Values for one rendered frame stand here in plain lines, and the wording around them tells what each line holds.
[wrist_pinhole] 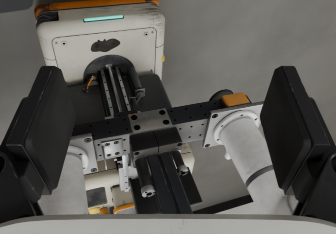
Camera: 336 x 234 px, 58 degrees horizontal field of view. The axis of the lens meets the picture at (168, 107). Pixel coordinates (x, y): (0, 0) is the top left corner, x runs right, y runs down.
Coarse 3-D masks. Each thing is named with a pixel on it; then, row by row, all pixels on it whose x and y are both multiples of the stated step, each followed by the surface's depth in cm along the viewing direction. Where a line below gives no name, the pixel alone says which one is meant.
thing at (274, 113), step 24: (288, 72) 11; (288, 96) 11; (264, 120) 13; (288, 120) 11; (312, 120) 10; (288, 144) 11; (312, 144) 9; (288, 168) 11; (312, 168) 9; (288, 192) 11
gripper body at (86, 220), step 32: (0, 224) 7; (32, 224) 7; (64, 224) 7; (96, 224) 7; (128, 224) 7; (160, 224) 7; (192, 224) 7; (224, 224) 7; (256, 224) 7; (288, 224) 7; (320, 224) 7
